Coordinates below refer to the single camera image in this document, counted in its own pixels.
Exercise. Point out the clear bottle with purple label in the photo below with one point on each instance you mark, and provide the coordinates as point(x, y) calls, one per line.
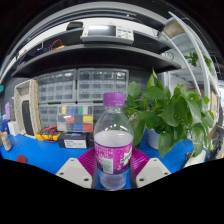
point(113, 150)

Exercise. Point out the white perforated storage crate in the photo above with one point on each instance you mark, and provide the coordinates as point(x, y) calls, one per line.
point(33, 100)

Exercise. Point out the green potted plant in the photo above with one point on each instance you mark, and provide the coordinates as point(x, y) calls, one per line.
point(173, 110)

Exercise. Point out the black speaker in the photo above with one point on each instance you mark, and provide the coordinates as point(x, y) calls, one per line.
point(27, 116)

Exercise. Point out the black box with white label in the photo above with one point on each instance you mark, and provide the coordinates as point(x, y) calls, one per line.
point(73, 140)

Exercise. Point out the black shelf unit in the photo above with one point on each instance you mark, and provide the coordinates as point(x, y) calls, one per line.
point(93, 56)

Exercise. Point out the clear organizer with coloured parts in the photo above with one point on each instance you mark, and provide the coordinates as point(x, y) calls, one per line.
point(75, 118)

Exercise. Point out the yellow multimeter with red leads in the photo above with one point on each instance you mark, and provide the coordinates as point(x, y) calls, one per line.
point(45, 135)

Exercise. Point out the grey small-parts drawer cabinet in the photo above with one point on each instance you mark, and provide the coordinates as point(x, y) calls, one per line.
point(56, 86)
point(48, 116)
point(100, 83)

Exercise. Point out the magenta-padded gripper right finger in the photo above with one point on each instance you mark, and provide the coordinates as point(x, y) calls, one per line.
point(153, 170)

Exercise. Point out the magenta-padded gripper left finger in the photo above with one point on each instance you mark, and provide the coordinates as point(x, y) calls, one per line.
point(71, 170)

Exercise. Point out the white shelf unit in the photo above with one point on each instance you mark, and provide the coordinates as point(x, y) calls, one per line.
point(186, 43)

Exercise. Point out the small white container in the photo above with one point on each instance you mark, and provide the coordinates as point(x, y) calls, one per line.
point(196, 159)

